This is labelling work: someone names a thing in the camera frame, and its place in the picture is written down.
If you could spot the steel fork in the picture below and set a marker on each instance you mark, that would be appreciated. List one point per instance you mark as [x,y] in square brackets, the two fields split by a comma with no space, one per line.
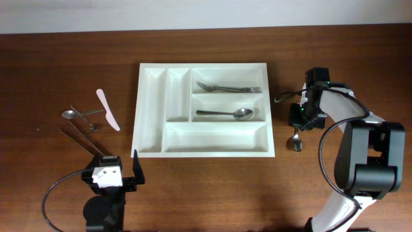
[249,90]
[211,88]

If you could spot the pink plastic knife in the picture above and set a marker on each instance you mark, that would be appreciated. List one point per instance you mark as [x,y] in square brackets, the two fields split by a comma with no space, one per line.
[109,115]

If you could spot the steel tablespoon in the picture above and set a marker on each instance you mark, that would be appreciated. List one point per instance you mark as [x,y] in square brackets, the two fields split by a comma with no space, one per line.
[242,114]
[295,142]

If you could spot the white plastic cutlery tray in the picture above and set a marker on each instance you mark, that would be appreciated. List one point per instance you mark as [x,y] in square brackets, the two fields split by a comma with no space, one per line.
[195,110]

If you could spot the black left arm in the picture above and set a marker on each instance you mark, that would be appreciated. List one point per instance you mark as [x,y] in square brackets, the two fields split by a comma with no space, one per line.
[105,211]

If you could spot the small steel teaspoon left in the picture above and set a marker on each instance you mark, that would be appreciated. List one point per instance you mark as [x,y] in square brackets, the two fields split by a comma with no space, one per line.
[70,114]

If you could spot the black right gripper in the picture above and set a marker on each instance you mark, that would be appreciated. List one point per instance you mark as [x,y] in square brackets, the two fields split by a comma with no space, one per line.
[293,119]

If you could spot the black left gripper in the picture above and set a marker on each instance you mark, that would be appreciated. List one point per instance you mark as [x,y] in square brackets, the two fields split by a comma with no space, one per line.
[131,182]

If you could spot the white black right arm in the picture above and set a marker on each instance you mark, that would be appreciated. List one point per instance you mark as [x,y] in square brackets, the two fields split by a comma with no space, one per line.
[369,162]

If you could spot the small dark steel spoon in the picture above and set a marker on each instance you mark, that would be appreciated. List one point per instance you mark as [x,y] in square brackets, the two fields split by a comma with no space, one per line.
[92,126]

